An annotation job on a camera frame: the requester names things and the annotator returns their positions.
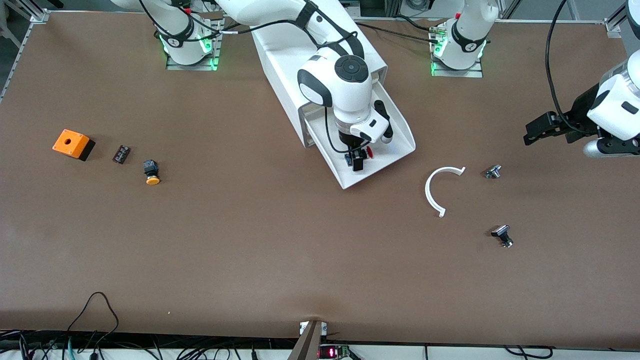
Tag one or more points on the white curved plastic strip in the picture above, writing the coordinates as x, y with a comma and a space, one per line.
428, 192

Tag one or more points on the small silver knob switch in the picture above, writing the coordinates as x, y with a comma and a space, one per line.
493, 172

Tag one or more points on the red push button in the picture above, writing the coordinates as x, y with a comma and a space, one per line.
369, 152

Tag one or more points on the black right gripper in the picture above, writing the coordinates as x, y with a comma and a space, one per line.
348, 139

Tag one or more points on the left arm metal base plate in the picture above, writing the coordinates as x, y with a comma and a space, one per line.
457, 73

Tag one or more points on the black-headed silver switch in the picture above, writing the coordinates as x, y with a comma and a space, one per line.
502, 234

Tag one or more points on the small black terminal block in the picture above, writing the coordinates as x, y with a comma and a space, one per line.
121, 154

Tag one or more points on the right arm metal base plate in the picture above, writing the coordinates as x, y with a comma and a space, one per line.
216, 50

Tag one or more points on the aluminium frame profile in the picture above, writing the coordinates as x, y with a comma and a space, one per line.
20, 55
612, 27

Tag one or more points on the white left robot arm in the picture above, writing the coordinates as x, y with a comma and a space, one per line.
470, 35

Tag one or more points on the brown wedge-shaped post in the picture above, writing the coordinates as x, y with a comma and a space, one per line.
307, 345

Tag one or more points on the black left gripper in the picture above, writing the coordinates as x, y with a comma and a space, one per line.
583, 111

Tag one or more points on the red digit display module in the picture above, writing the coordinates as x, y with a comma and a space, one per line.
332, 352

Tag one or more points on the yellow push button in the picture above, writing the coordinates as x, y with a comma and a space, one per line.
151, 172

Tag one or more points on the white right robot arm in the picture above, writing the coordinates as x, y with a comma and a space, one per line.
345, 95

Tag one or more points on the orange box with hole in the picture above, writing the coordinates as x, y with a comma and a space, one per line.
70, 142

